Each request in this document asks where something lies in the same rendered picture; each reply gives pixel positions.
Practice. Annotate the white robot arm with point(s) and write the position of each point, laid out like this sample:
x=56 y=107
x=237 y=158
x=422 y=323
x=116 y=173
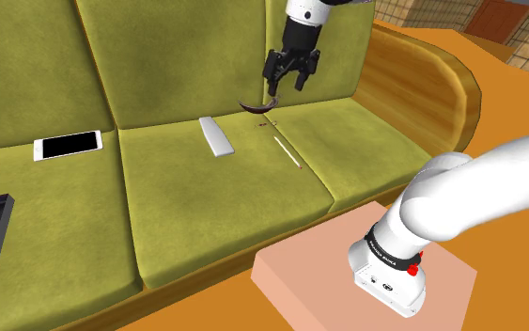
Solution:
x=465 y=201

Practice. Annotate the small red thin object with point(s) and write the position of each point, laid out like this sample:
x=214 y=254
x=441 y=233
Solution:
x=264 y=124

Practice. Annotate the white remote control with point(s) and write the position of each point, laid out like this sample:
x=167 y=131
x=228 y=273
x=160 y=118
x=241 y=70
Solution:
x=216 y=137

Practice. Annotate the green sofa with wooden frame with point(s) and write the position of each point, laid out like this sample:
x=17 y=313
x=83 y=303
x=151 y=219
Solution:
x=200 y=206

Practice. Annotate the white phone with black screen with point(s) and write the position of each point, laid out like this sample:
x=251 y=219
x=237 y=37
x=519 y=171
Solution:
x=69 y=145

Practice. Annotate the white pen with red tip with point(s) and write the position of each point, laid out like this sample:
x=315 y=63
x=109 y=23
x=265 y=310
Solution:
x=287 y=151

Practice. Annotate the pink robot stand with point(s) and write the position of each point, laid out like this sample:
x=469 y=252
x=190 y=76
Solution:
x=300 y=275

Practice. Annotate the red-brown door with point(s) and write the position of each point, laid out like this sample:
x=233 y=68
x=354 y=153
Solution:
x=497 y=18

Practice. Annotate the dark brown bowl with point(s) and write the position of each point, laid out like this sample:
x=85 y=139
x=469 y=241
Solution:
x=257 y=108

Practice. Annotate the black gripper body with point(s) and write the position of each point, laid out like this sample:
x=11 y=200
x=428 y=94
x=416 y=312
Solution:
x=300 y=39

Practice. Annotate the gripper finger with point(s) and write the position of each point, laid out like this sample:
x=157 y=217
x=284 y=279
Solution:
x=274 y=69
x=310 y=66

